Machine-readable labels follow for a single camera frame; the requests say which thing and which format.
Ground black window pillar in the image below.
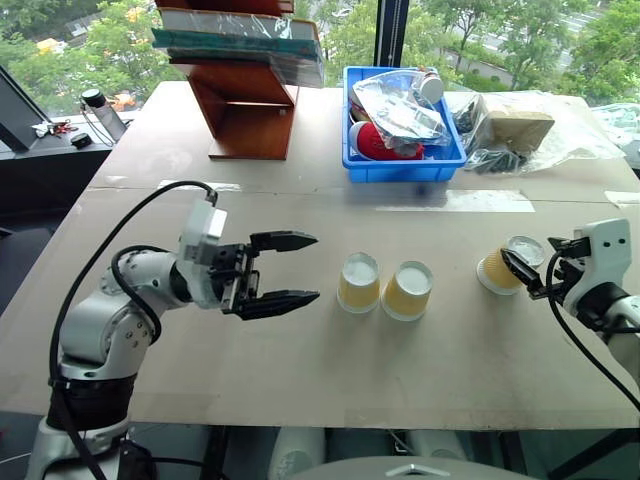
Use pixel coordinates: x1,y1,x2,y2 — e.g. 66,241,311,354
374,0,422,69

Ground clear plastic bag with box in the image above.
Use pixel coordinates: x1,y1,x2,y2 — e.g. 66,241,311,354
442,89,627,177

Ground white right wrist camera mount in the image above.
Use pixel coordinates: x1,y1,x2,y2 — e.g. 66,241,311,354
560,217,633,312

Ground keys with red tag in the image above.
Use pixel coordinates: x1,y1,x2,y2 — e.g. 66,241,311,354
31,120,80,140

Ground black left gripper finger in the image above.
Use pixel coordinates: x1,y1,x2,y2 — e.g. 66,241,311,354
249,229,320,257
238,289,322,322

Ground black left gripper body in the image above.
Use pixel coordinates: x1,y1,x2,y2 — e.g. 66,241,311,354
207,241,262,316

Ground brown wooden shelf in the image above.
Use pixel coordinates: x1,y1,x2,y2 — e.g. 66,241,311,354
154,0,301,162

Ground black slanted panel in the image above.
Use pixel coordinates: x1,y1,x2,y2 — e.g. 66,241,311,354
0,64,52,152

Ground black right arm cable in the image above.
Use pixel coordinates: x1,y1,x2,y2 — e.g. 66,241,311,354
545,248,640,409

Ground blue plastic bin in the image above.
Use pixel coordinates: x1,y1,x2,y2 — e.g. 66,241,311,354
341,65,468,184

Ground long white tape strip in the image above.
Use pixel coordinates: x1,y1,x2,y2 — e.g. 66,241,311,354
374,189,537,214

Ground white capped jar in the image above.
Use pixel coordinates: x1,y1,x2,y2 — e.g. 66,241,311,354
416,69,446,105

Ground bag of black screws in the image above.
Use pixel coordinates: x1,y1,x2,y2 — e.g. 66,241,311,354
442,92,489,135

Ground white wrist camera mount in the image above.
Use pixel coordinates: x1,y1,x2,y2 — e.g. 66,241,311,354
560,217,633,312
177,197,229,309

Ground short black left arm cable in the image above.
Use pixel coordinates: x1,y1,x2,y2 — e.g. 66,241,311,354
110,245,171,344

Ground grey rounded leg shape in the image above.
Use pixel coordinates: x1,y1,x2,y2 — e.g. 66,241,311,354
403,429,469,464
266,427,327,480

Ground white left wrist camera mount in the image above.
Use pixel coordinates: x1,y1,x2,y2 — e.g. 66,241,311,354
177,197,229,309

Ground crumpled clear plastic sheet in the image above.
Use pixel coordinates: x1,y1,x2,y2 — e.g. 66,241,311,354
591,102,640,147

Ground teal wrapped book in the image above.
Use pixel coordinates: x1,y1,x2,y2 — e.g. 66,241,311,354
151,27,322,64

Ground yellow paper cup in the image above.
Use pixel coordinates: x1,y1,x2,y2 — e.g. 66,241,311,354
476,235,548,297
380,260,434,323
336,252,380,315

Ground yellow edged wrapped book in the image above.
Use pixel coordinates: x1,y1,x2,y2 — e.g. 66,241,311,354
158,6,322,45

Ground clear bottle with black cap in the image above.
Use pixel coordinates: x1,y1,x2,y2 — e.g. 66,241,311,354
80,88,129,147

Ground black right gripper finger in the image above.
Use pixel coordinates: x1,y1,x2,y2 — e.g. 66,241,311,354
547,235,593,259
500,248,545,301

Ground short white tape strip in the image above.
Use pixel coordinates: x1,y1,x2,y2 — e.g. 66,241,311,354
156,179,242,194

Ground brown cardboard block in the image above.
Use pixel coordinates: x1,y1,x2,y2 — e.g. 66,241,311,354
486,106,556,154

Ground red and white pouch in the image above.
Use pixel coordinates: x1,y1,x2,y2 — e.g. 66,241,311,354
348,121,426,161

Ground white tape piece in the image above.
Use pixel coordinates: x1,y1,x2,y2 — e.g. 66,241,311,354
603,189,640,210

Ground bag of black parts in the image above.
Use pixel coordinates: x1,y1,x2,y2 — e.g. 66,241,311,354
467,147,527,177

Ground black side table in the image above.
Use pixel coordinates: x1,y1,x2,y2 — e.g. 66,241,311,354
0,112,137,214

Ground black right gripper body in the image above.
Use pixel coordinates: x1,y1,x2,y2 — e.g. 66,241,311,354
549,252,590,302

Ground grey rounded robot body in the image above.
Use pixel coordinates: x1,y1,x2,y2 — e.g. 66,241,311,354
286,456,532,480

